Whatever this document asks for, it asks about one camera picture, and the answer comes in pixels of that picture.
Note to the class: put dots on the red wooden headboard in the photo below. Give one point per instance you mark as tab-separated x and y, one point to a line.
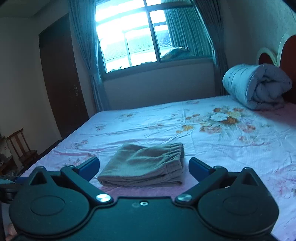
284	59

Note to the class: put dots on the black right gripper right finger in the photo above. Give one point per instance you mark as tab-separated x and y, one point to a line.
231	203

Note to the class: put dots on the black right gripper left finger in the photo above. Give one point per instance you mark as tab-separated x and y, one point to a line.
55	203

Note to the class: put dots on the grey-brown fleece pants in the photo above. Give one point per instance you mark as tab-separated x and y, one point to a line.
136	166

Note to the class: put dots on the right dark curtain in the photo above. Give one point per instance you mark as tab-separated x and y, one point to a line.
211	15

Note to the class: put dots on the dark brown wooden door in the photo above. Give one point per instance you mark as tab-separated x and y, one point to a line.
61	77

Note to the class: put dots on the blue-grey curtain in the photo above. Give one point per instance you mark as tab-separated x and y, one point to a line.
82	15

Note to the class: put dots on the wooden chair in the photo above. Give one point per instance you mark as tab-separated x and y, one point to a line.
25	154

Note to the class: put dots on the bright glass window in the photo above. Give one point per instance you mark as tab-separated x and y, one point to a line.
133	33

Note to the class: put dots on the floral white bed sheet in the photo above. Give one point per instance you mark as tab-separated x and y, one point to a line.
218	131

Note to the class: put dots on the rolled light blue quilt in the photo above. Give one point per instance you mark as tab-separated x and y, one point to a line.
258	87

